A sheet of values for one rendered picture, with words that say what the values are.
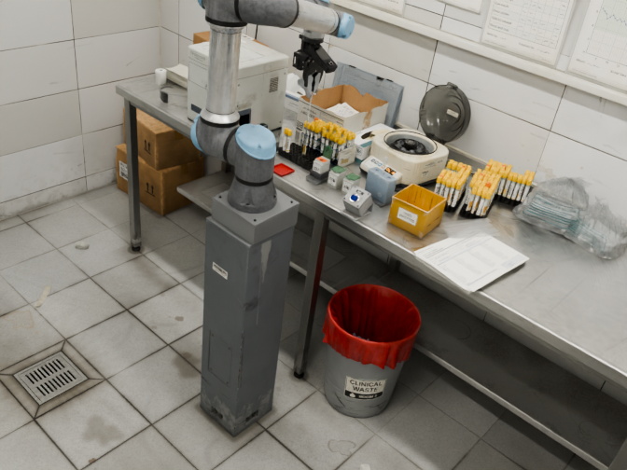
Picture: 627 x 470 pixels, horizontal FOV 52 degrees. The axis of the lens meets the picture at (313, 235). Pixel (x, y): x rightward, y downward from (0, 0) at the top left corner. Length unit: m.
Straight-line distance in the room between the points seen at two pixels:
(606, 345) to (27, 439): 1.93
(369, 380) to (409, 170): 0.79
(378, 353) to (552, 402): 0.68
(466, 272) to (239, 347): 0.79
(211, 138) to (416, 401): 1.44
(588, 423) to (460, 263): 0.88
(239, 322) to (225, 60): 0.83
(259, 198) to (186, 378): 1.05
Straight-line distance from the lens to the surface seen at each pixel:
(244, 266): 1.98
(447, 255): 2.02
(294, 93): 2.87
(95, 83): 3.69
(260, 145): 1.84
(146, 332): 2.92
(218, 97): 1.89
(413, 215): 2.07
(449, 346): 2.65
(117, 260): 3.34
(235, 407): 2.41
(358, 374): 2.44
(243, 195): 1.92
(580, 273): 2.17
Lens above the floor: 1.98
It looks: 33 degrees down
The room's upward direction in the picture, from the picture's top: 8 degrees clockwise
